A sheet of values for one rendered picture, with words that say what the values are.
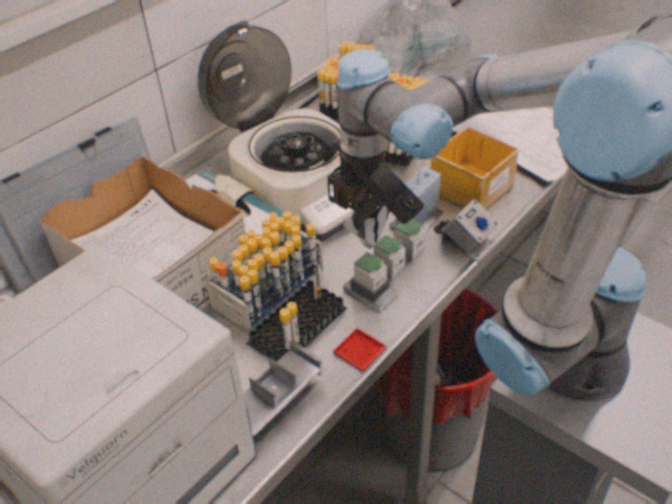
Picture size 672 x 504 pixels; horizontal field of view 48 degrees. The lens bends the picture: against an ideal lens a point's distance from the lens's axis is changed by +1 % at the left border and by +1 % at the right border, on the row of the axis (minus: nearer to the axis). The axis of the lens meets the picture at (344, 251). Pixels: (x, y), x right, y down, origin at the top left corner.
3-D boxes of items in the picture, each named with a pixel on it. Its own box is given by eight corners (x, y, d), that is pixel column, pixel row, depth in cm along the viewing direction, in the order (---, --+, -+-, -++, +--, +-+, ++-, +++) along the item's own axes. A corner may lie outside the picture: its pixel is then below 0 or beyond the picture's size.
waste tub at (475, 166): (478, 217, 155) (483, 179, 148) (427, 191, 162) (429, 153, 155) (514, 186, 162) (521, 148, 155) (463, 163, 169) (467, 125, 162)
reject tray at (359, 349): (363, 372, 127) (363, 370, 126) (332, 353, 130) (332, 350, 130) (387, 348, 131) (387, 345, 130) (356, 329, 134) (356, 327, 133)
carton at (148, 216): (156, 347, 132) (138, 287, 122) (58, 276, 146) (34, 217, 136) (255, 269, 146) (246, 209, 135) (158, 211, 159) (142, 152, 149)
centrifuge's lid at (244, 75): (196, 43, 145) (174, 34, 150) (224, 156, 160) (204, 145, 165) (284, 8, 155) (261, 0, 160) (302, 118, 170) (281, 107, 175)
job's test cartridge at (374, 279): (373, 299, 137) (373, 275, 133) (353, 288, 139) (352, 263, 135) (386, 287, 139) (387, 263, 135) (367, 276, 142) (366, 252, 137)
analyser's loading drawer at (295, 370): (233, 461, 113) (229, 442, 109) (203, 438, 116) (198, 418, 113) (322, 374, 124) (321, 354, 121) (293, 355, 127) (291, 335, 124)
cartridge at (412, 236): (412, 262, 146) (413, 236, 141) (392, 252, 148) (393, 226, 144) (424, 251, 148) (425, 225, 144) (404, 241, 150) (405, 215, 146)
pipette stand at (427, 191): (417, 241, 150) (419, 202, 144) (388, 227, 154) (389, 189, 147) (444, 214, 156) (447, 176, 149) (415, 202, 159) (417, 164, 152)
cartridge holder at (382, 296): (380, 312, 137) (380, 299, 134) (342, 290, 141) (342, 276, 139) (398, 296, 140) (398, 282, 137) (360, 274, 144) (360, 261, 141)
